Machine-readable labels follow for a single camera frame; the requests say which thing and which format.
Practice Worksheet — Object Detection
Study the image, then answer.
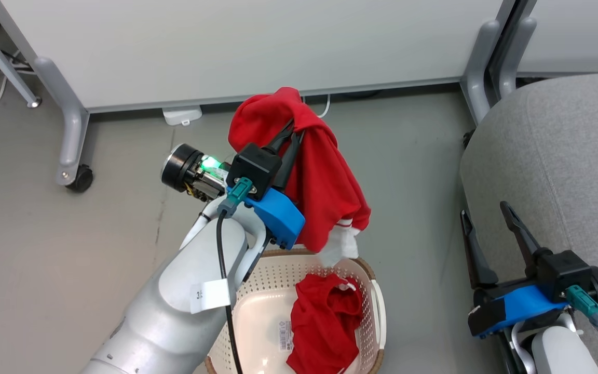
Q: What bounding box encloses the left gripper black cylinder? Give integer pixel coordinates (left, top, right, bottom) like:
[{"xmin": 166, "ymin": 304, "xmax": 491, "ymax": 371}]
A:
[{"xmin": 161, "ymin": 119, "xmax": 305, "ymax": 203}]

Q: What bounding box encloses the red shirt white cuff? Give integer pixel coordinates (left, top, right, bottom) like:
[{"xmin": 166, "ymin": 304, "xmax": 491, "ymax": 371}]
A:
[{"xmin": 228, "ymin": 87, "xmax": 372, "ymax": 269}]

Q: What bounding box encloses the red white garment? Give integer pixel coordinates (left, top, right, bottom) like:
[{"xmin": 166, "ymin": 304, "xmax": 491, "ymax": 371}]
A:
[{"xmin": 286, "ymin": 274, "xmax": 365, "ymax": 374}]

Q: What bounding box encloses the grey fabric sofa seat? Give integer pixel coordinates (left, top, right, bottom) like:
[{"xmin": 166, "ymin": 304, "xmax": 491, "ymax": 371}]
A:
[{"xmin": 460, "ymin": 72, "xmax": 598, "ymax": 374}]

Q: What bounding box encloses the cream perforated laundry basket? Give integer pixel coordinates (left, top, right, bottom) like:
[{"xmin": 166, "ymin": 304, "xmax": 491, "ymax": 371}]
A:
[{"xmin": 205, "ymin": 248, "xmax": 387, "ymax": 374}]

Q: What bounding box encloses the white power box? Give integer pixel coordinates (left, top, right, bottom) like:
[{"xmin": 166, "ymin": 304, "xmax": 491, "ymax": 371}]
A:
[{"xmin": 162, "ymin": 105, "xmax": 203, "ymax": 126}]

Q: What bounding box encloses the wide white partition panel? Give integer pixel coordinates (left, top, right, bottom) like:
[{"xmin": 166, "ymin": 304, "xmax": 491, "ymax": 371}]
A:
[{"xmin": 0, "ymin": 0, "xmax": 516, "ymax": 113}]

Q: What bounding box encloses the grey curved partition leg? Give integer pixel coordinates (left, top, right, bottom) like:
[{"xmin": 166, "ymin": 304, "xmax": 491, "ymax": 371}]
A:
[
  {"xmin": 460, "ymin": 20, "xmax": 502, "ymax": 125},
  {"xmin": 499, "ymin": 17, "xmax": 537, "ymax": 99}
]

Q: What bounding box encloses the white barcode sticker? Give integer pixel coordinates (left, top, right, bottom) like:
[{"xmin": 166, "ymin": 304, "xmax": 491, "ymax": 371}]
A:
[{"xmin": 278, "ymin": 320, "xmax": 293, "ymax": 351}]

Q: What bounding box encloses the grey table leg with caster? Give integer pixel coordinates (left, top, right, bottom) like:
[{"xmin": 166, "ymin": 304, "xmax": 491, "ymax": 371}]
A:
[{"xmin": 33, "ymin": 56, "xmax": 91, "ymax": 186}]

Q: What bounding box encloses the narrow white partition panel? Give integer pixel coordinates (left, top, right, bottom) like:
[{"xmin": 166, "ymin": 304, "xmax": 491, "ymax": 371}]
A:
[{"xmin": 517, "ymin": 0, "xmax": 598, "ymax": 78}]

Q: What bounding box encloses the thin grey table leg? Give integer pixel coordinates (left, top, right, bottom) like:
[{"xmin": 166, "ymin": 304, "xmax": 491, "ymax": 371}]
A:
[{"xmin": 0, "ymin": 8, "xmax": 42, "ymax": 109}]

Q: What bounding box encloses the black cable teal plug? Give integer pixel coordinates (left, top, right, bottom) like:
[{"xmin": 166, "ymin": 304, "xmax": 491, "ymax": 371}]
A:
[
  {"xmin": 216, "ymin": 177, "xmax": 255, "ymax": 374},
  {"xmin": 565, "ymin": 285, "xmax": 598, "ymax": 374}
]

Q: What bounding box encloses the white paper cable tag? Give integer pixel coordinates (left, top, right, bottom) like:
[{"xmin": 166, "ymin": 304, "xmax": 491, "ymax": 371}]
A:
[{"xmin": 190, "ymin": 279, "xmax": 231, "ymax": 314}]

